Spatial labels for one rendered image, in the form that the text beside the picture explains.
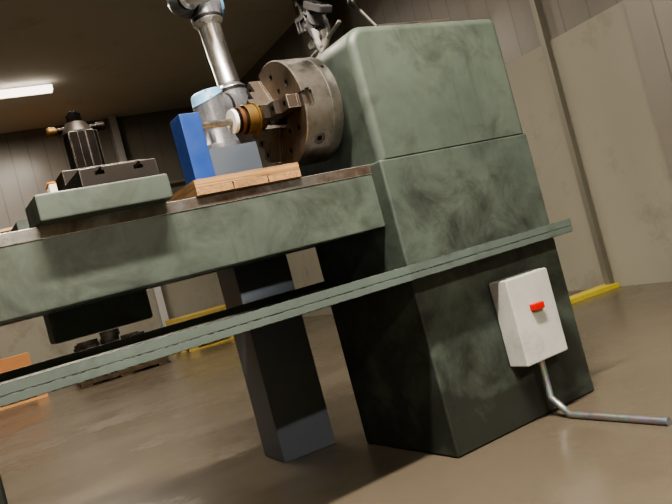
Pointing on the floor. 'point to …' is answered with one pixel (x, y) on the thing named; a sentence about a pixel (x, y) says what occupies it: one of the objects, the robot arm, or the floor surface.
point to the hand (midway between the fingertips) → (324, 50)
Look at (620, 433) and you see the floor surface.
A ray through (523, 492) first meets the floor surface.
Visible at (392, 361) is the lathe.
